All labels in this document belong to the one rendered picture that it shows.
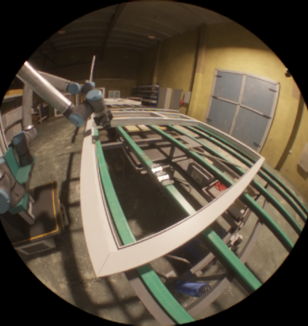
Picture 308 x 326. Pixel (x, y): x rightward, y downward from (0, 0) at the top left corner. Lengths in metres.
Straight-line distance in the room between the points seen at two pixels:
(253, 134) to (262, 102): 1.77
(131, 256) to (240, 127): 6.68
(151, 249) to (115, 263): 0.08
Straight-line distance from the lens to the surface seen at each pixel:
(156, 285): 0.31
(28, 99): 1.29
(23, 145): 1.20
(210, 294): 0.42
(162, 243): 0.25
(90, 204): 0.30
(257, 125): 6.52
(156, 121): 1.25
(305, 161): 6.68
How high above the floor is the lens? 1.17
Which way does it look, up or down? 34 degrees down
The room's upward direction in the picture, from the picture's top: 9 degrees clockwise
